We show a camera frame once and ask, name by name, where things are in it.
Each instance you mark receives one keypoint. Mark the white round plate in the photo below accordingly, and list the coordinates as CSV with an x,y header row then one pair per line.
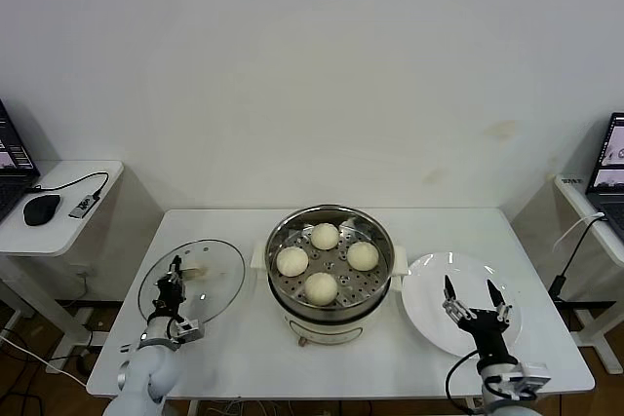
x,y
429,289

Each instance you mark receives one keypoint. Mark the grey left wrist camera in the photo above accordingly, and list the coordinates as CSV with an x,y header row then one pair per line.
x,y
189,330

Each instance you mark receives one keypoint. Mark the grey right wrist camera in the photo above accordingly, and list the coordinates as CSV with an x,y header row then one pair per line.
x,y
529,379

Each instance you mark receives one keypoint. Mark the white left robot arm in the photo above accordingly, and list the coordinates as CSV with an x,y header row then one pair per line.
x,y
146,382

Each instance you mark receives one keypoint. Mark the grey laptop bright screen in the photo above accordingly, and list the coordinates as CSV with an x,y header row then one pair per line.
x,y
609,158

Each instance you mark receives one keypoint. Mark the glass pot lid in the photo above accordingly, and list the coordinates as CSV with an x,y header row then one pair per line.
x,y
214,289

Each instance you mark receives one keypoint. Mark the white steamed baozi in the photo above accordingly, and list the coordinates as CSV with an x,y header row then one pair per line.
x,y
292,261
362,255
324,236
320,288

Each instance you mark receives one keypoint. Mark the white side desk rounded corner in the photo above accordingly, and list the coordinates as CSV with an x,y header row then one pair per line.
x,y
58,236

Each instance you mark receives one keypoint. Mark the perforated steel steamer basket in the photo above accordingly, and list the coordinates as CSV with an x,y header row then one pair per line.
x,y
329,267

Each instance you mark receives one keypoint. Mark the black computer mouse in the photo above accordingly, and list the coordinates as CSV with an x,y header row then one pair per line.
x,y
41,209

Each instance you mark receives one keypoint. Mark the black laptop dark screen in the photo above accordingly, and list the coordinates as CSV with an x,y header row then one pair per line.
x,y
12,158

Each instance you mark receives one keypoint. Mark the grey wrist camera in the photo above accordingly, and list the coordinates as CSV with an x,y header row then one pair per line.
x,y
529,379
189,330

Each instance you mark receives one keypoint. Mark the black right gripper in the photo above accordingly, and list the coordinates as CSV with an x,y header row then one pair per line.
x,y
490,333

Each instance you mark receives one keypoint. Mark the white wall socket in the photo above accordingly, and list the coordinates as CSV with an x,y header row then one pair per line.
x,y
82,271

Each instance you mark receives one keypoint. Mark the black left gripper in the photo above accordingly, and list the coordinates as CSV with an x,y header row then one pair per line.
x,y
170,301

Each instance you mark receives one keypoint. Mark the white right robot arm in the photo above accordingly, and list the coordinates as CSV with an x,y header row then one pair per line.
x,y
502,408

